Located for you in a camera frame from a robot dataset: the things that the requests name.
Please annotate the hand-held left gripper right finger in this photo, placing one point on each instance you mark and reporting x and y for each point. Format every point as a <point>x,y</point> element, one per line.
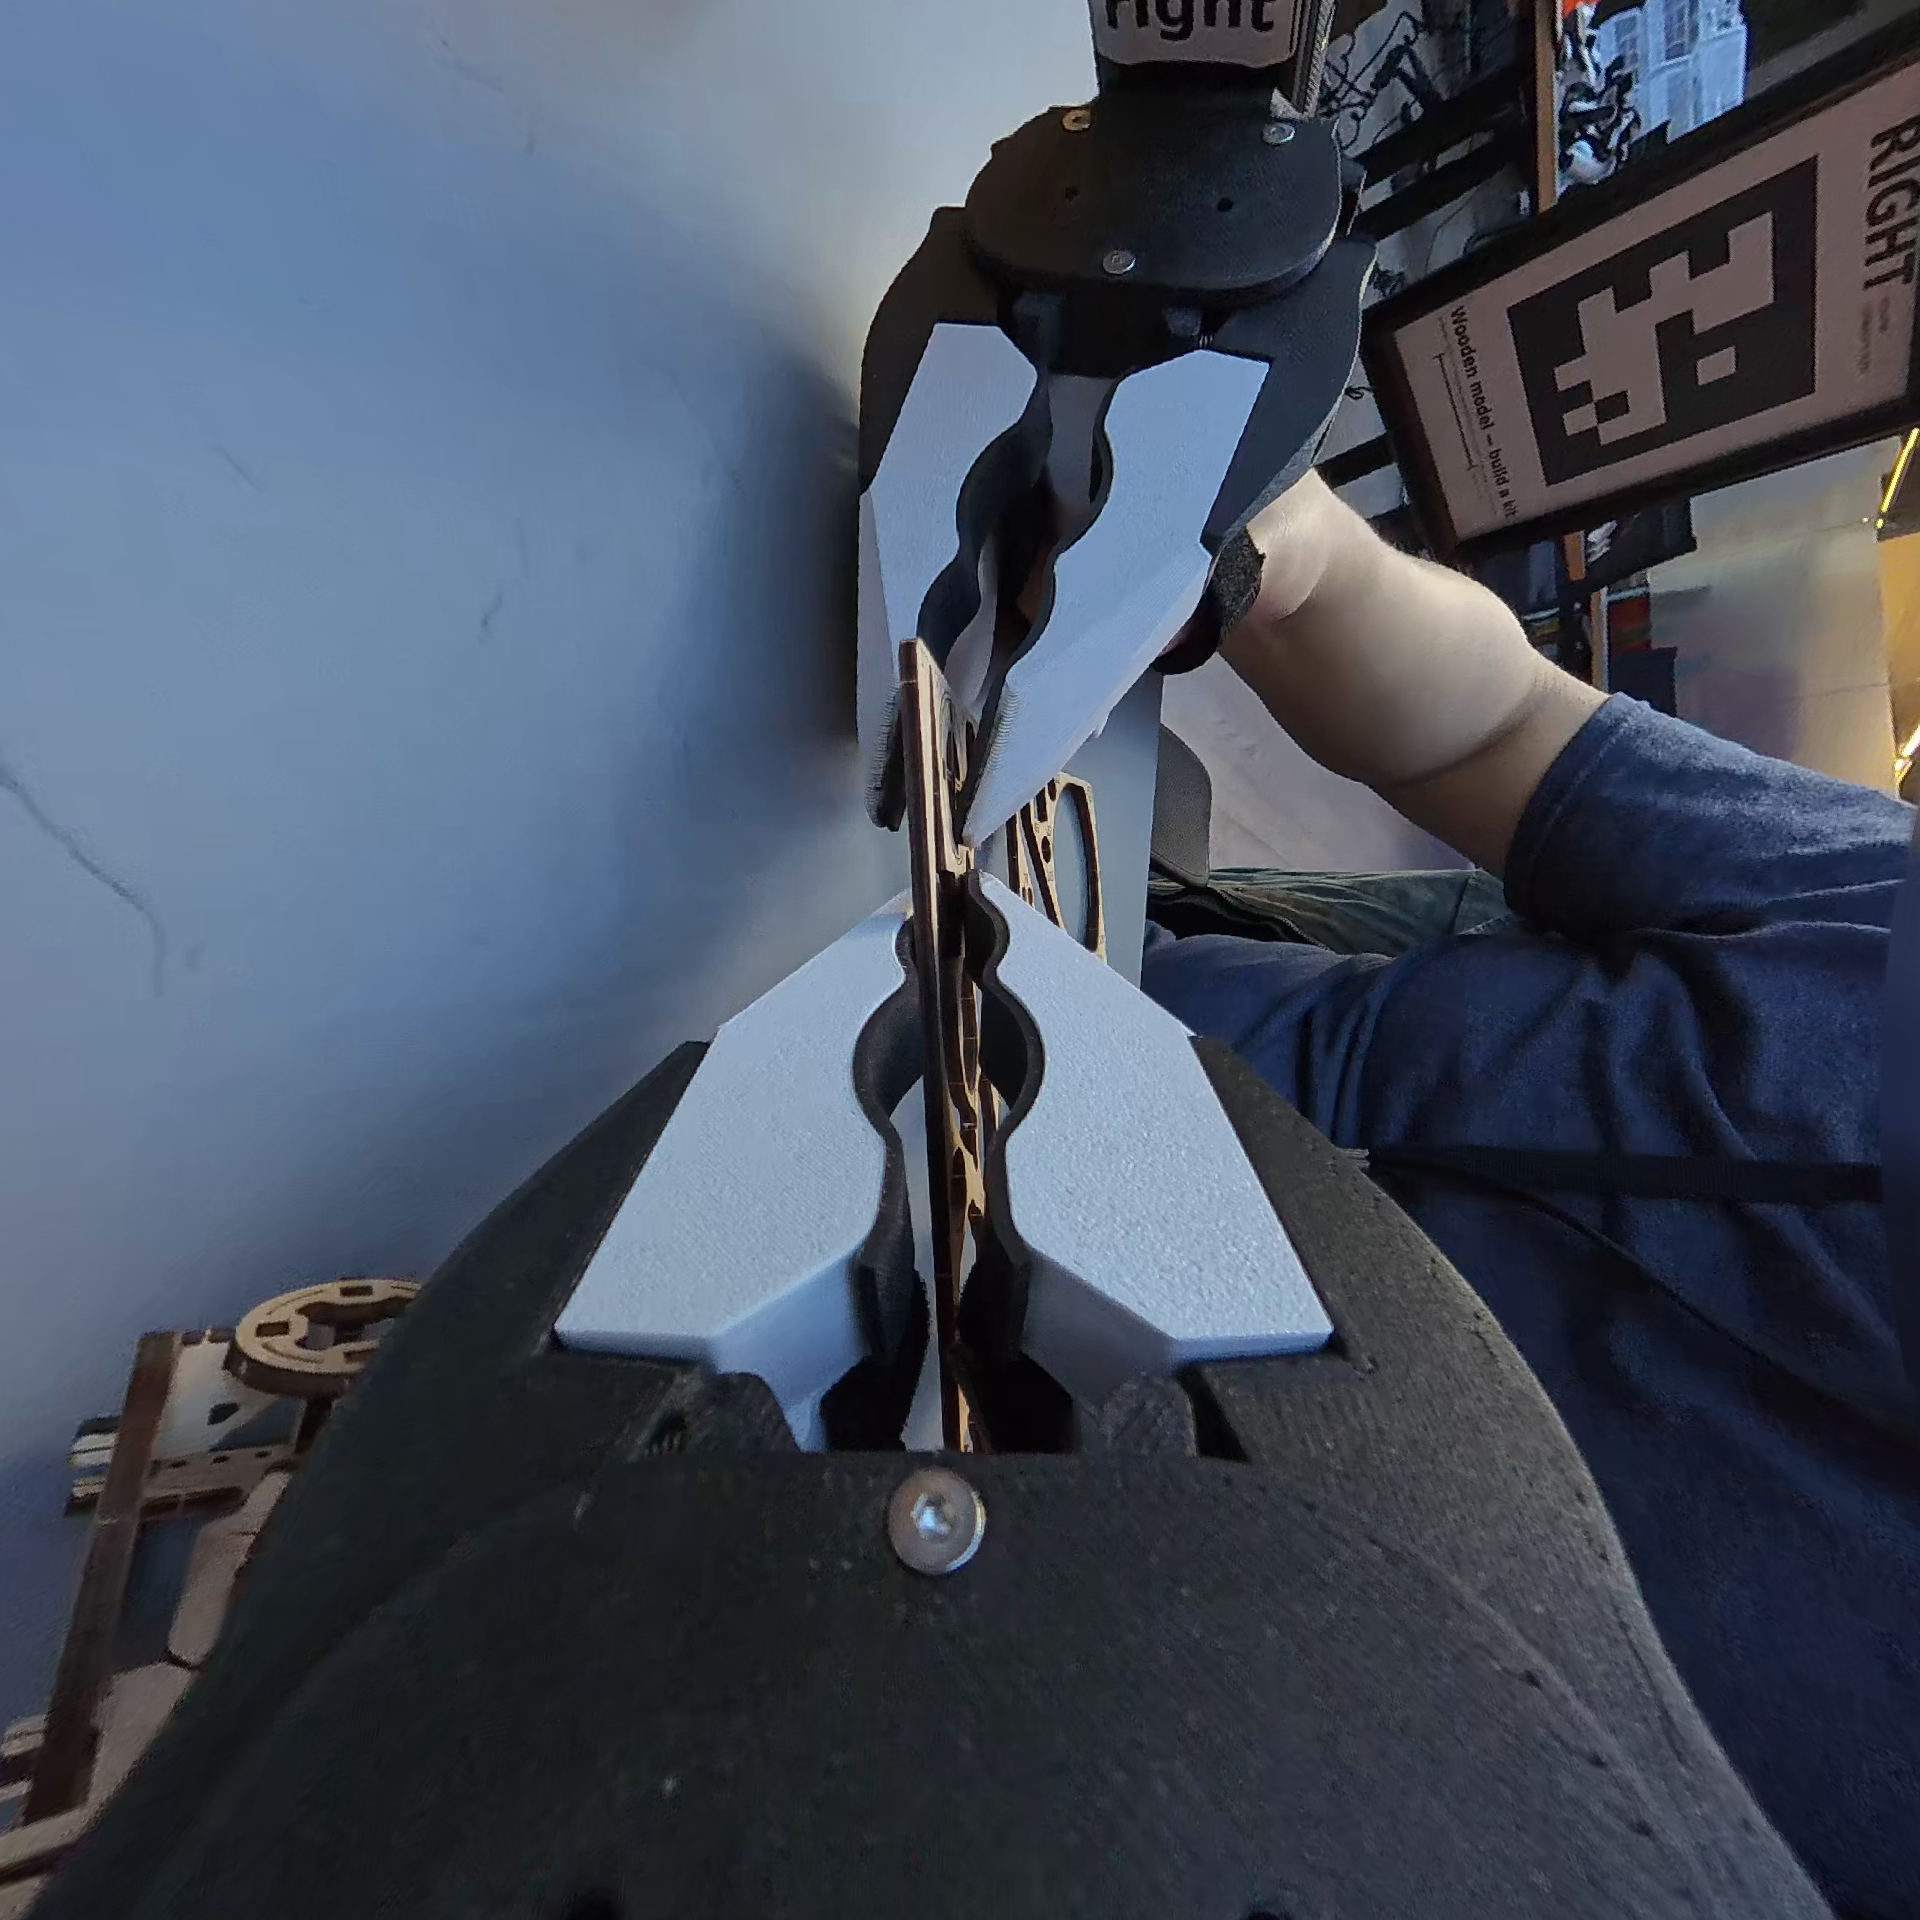
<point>1170,1198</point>

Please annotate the person's blue sweater torso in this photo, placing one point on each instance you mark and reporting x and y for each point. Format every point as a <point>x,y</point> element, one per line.
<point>1649,1500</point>

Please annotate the person's olive trousers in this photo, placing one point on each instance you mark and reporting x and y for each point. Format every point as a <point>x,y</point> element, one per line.
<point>1350,909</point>

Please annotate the wooden parts sheet round cutouts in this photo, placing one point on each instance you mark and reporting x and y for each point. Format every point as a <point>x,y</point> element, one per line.
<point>937,841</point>

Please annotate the large wooden model assembly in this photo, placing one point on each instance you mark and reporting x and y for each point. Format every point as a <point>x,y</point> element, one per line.
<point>116,1500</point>

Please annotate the framed black-white marker sign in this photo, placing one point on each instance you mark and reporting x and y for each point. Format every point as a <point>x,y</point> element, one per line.
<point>1649,345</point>

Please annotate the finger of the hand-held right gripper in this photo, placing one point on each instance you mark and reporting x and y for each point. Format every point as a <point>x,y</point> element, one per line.
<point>1170,510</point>
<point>937,451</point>

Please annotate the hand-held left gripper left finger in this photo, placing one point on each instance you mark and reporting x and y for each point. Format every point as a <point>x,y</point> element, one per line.
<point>735,1198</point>

